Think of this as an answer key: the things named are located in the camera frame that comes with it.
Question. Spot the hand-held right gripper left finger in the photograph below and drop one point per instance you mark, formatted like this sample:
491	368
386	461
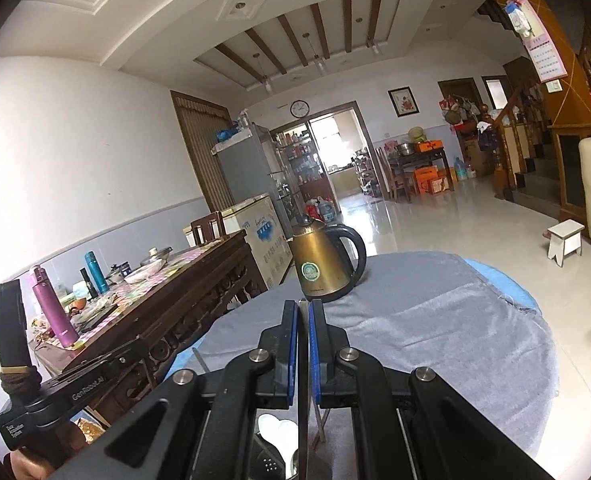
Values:
290	355

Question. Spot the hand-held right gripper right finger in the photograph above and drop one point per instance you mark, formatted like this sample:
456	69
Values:
317	355

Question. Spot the white ceramic spoon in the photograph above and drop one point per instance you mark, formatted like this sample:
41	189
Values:
293	464
278	430

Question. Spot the dark cylindrical utensil holder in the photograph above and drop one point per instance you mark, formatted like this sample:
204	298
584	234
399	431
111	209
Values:
270	466

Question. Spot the person's left hand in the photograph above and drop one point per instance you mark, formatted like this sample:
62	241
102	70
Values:
23	470

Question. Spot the gold electric kettle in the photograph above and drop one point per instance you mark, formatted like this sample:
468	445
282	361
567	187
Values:
320	270

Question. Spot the purple thermos bottle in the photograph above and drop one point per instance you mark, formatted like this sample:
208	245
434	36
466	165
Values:
55	310

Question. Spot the grey tablecloth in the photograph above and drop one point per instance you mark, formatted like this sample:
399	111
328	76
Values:
425	335

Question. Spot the white chest freezer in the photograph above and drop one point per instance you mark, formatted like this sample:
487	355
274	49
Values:
263	240

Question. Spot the carved wooden sideboard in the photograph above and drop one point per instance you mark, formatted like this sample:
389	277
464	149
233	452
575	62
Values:
175	300

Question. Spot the teal thermos bottle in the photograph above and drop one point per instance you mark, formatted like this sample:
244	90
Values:
96	275

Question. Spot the wooden chair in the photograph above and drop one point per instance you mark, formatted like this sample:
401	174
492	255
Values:
208	227

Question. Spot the metal pot with lid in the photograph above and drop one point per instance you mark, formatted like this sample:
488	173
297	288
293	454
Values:
155	257

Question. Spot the grey refrigerator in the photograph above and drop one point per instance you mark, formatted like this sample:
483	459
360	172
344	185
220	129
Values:
248	170

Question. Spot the glass shelf cabinet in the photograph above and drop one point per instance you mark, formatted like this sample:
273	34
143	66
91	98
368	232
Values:
305	165

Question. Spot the blue tablecloth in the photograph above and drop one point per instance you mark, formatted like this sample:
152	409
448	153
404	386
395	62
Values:
505	285

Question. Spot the large orange box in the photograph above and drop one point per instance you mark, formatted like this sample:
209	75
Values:
431	180

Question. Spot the dark wooden side table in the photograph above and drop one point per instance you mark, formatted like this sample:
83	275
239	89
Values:
418	160

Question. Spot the brown door curtain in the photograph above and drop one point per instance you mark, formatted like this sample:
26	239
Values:
198	155

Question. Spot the metal basin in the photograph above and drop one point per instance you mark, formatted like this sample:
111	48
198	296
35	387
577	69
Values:
405	149

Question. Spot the blue water jug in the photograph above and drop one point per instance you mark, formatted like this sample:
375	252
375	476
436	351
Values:
460	170

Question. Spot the flat orange box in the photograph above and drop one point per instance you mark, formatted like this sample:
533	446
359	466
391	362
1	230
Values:
429	147

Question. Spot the small white stool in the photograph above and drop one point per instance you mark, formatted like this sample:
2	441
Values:
565	240

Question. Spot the wooden stair railing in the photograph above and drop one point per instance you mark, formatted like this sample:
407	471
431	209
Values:
505	150

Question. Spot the wooden pillar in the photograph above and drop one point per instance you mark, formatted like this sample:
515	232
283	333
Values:
570	110

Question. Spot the round wall clock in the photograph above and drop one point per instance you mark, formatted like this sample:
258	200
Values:
300	109

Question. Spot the framed wall picture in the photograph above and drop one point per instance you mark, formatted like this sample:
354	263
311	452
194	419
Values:
403	102

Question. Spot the wall calendar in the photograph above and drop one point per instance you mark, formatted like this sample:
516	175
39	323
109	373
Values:
540	45

